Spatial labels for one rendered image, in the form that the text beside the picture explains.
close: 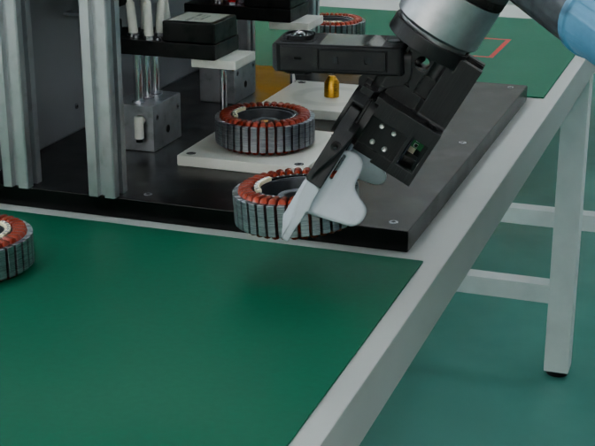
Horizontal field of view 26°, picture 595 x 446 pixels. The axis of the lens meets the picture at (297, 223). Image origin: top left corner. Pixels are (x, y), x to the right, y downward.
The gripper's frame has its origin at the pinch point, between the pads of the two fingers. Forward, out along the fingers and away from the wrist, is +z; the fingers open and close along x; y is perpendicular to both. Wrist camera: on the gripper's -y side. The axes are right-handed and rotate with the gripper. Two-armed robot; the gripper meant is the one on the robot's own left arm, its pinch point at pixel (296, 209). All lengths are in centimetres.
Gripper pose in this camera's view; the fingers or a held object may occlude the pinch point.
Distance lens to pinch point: 114.6
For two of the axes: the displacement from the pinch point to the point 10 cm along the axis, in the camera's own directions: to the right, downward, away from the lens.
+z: -4.8, 7.8, 3.9
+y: 8.5, 5.3, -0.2
